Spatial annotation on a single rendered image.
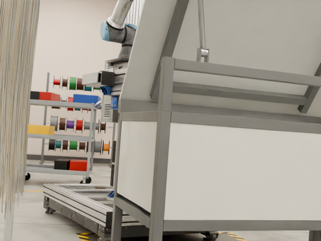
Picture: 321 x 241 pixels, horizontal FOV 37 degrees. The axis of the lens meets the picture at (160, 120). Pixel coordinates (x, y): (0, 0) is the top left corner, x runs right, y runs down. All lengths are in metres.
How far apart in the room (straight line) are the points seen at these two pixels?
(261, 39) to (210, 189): 0.86
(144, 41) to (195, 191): 0.75
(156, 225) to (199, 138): 0.36
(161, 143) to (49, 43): 7.91
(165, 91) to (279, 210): 0.68
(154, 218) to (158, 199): 0.07
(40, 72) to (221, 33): 7.42
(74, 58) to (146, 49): 7.32
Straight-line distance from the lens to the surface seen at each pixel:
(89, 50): 9.52
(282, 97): 2.58
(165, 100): 1.74
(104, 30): 3.01
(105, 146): 8.67
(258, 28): 2.34
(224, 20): 2.25
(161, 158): 1.74
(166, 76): 1.75
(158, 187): 1.75
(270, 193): 1.97
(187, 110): 2.41
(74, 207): 3.40
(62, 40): 9.55
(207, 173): 1.82
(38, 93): 5.69
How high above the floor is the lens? 0.73
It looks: 1 degrees up
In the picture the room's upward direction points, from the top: 4 degrees clockwise
